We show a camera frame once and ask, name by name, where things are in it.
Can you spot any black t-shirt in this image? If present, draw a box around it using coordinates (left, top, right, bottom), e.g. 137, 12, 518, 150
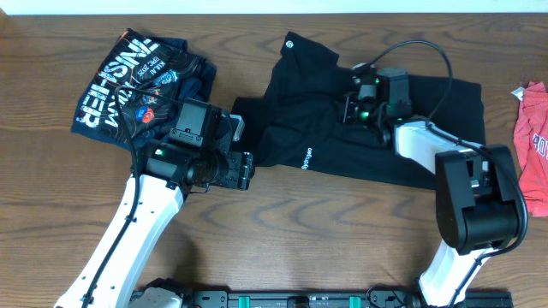
232, 32, 485, 189

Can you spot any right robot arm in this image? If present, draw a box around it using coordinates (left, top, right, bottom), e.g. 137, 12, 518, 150
342, 63, 528, 307

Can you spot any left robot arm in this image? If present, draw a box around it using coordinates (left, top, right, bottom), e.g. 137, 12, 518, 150
56, 99, 254, 308

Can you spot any navy printed folded t-shirt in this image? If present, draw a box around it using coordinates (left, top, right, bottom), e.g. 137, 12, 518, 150
71, 28, 217, 150

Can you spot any red t-shirt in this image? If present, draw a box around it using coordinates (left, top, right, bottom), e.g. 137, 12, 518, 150
513, 82, 547, 217

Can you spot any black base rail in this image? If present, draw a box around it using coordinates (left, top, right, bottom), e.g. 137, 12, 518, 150
128, 277, 514, 308

